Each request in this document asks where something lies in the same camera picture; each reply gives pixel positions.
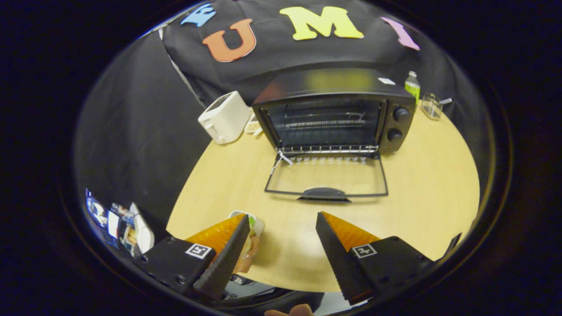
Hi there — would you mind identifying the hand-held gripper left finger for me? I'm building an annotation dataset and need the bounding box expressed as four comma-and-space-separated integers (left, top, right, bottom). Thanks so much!
132, 213, 251, 301

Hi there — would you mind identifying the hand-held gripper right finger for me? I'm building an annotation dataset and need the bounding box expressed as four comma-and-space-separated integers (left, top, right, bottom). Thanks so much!
315, 212, 440, 306

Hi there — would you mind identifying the white bread sandwich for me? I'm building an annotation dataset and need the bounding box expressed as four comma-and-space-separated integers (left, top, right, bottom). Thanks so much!
235, 215, 262, 274

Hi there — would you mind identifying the black toaster oven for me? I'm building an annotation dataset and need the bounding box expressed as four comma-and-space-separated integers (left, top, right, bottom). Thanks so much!
252, 68, 417, 203

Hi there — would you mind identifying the white pop-up toaster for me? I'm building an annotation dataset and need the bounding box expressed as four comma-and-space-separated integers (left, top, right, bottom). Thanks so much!
198, 91, 252, 145

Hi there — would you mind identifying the white foam tray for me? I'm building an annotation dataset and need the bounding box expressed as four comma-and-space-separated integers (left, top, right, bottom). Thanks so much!
228, 210, 265, 275

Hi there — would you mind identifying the white plastic bag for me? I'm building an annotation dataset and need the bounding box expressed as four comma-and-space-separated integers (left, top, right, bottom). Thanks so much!
130, 202, 155, 256

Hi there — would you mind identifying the colourful packets clutter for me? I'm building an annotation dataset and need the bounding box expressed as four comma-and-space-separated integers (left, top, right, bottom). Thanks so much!
85, 188, 137, 255

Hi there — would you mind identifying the clear glass holder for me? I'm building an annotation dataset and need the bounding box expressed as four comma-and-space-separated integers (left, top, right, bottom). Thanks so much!
421, 93, 443, 121

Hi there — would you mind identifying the green drink bottle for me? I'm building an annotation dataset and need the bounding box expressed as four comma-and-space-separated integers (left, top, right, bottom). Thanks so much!
404, 71, 421, 106

